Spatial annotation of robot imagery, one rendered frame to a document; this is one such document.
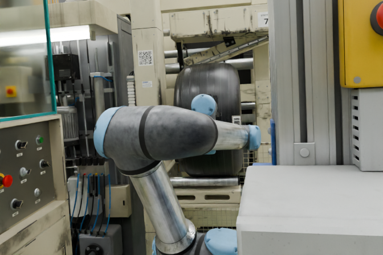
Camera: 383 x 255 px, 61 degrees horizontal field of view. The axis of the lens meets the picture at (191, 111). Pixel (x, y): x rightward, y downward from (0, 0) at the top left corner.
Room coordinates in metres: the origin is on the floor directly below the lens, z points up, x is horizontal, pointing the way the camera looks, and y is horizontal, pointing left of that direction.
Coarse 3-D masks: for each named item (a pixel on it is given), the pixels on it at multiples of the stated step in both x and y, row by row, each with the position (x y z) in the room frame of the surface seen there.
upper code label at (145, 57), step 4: (140, 52) 1.63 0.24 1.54; (144, 52) 1.63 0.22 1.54; (148, 52) 1.63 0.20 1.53; (152, 52) 1.62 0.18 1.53; (140, 56) 1.63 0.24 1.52; (144, 56) 1.63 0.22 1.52; (148, 56) 1.63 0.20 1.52; (152, 56) 1.62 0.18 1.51; (140, 60) 1.63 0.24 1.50; (144, 60) 1.63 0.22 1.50; (148, 60) 1.63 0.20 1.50; (152, 60) 1.62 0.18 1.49; (140, 64) 1.63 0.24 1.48; (144, 64) 1.63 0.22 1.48; (148, 64) 1.63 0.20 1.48; (152, 64) 1.62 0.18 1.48
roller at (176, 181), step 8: (192, 176) 1.55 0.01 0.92; (200, 176) 1.54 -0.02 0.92; (208, 176) 1.53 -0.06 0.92; (216, 176) 1.53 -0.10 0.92; (224, 176) 1.52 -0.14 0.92; (232, 176) 1.51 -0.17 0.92; (176, 184) 1.54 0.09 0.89; (184, 184) 1.53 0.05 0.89; (192, 184) 1.53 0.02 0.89; (200, 184) 1.52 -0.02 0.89; (208, 184) 1.52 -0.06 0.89; (216, 184) 1.51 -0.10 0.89; (224, 184) 1.51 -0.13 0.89; (232, 184) 1.50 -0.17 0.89
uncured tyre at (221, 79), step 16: (192, 64) 1.63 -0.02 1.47; (208, 64) 1.59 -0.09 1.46; (224, 64) 1.56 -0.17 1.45; (176, 80) 1.55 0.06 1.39; (192, 80) 1.47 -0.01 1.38; (208, 80) 1.46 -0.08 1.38; (224, 80) 1.45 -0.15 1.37; (176, 96) 1.47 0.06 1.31; (192, 96) 1.42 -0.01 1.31; (224, 96) 1.40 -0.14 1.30; (240, 96) 1.48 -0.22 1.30; (224, 112) 1.38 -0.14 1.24; (240, 112) 1.43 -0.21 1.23; (192, 160) 1.44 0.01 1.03; (208, 160) 1.43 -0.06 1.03; (224, 160) 1.42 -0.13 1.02; (240, 160) 1.46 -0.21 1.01
